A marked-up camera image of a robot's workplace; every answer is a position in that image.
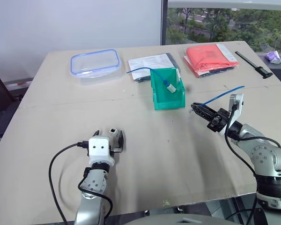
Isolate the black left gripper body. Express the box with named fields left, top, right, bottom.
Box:
left=108, top=137, right=123, bottom=155

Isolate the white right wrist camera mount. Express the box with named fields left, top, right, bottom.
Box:
left=219, top=93, right=244, bottom=138

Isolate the clear bag with white paper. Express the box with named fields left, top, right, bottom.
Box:
left=127, top=53, right=179, bottom=83

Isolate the clear container with blue rim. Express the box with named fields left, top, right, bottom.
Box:
left=69, top=48, right=122, bottom=86

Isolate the grey robot torso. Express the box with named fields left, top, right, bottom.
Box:
left=144, top=212, right=229, bottom=225

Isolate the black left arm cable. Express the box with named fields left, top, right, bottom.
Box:
left=48, top=140, right=113, bottom=225

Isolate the dark side table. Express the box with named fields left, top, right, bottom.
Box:
left=255, top=52, right=281, bottom=91

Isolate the orange cloth in clear bag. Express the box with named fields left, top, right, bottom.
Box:
left=183, top=43, right=239, bottom=79

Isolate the green plastic bin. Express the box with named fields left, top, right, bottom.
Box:
left=149, top=67, right=186, bottom=111

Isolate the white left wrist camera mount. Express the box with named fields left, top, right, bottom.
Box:
left=87, top=135, right=116, bottom=167

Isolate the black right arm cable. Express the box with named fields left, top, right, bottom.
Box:
left=224, top=103, right=281, bottom=176

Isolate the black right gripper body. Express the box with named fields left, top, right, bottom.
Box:
left=207, top=107, right=230, bottom=135

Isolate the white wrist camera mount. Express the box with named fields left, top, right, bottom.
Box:
left=87, top=135, right=116, bottom=167
left=219, top=93, right=244, bottom=138

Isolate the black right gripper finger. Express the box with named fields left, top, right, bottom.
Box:
left=191, top=106, right=214, bottom=123
left=192, top=102, right=218, bottom=118

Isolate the black caliper tool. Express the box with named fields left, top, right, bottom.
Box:
left=235, top=51, right=274, bottom=79

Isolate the purple crumpled wrapper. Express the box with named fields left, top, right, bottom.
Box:
left=265, top=51, right=281, bottom=65

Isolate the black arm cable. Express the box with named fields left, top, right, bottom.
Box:
left=48, top=140, right=113, bottom=225
left=224, top=103, right=281, bottom=176

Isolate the blue cable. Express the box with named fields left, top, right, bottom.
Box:
left=189, top=85, right=245, bottom=113
left=126, top=67, right=170, bottom=87

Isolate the dark window frame post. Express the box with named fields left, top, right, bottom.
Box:
left=160, top=0, right=170, bottom=46

